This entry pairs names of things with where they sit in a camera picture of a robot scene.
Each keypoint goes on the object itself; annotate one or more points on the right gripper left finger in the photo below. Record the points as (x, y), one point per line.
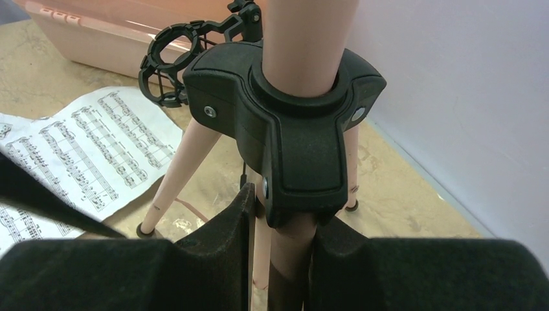
(207, 270)

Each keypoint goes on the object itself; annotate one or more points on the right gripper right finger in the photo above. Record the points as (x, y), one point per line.
(352, 272)

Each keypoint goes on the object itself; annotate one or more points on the pink music stand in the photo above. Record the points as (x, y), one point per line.
(291, 102)

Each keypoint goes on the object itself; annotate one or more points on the upper sheet music page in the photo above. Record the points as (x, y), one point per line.
(102, 151)

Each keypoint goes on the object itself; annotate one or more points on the pink translucent storage box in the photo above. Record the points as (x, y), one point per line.
(114, 35)

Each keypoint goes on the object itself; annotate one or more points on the black microphone shock mount stand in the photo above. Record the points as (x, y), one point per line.
(160, 81)

